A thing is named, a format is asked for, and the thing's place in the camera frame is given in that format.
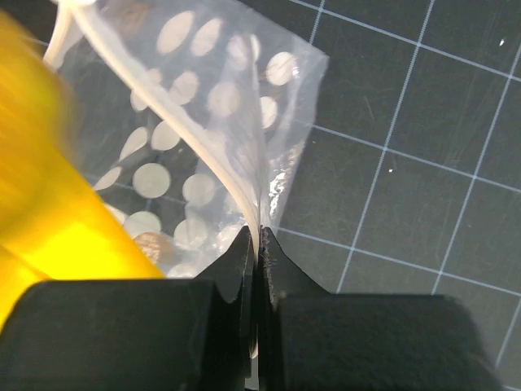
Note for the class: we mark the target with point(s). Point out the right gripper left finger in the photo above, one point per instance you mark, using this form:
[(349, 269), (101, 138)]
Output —
[(136, 334)]

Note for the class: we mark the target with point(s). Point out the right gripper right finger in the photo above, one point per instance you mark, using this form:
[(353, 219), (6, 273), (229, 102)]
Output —
[(312, 339)]

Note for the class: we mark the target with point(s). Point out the yellow banana bunch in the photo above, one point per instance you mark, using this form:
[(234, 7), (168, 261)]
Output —
[(53, 225)]

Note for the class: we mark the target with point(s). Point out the polka dot zip bag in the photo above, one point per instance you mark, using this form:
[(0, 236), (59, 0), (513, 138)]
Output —
[(192, 118)]

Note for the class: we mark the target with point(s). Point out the black grid mat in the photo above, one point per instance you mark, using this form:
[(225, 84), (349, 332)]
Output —
[(411, 178)]

